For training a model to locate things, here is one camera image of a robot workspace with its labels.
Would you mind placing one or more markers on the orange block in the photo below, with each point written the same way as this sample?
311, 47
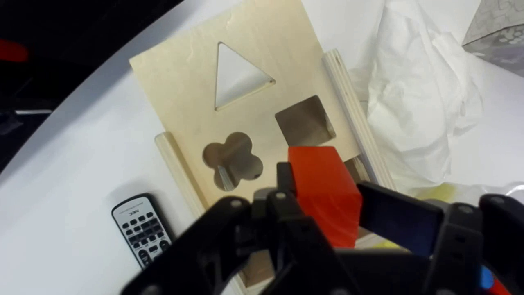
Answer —
326, 193

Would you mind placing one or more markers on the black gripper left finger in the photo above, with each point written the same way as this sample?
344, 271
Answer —
285, 183

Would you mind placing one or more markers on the crumpled white tissue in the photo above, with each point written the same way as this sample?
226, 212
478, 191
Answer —
417, 94

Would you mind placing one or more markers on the black remote control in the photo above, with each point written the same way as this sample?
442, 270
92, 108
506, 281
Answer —
142, 229

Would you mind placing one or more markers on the wooden shape sorter cube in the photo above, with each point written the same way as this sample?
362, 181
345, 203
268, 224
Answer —
239, 91

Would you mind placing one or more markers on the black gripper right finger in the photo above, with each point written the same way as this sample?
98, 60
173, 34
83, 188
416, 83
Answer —
399, 219

